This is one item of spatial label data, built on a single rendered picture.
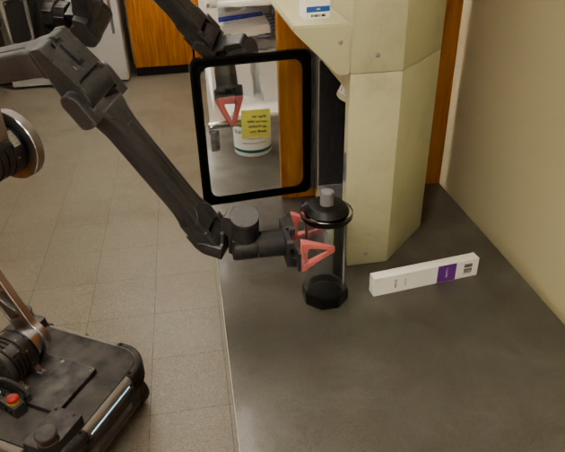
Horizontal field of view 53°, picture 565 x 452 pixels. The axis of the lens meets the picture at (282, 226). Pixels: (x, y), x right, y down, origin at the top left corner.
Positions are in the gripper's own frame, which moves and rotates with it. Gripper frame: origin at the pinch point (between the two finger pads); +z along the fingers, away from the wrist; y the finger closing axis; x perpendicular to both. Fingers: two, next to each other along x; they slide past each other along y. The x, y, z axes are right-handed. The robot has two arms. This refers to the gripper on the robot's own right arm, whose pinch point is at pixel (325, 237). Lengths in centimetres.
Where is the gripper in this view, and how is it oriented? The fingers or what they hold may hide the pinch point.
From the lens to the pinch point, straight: 121.3
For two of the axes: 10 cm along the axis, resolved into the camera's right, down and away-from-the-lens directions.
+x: 0.1, 8.5, 5.2
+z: 9.9, -1.0, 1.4
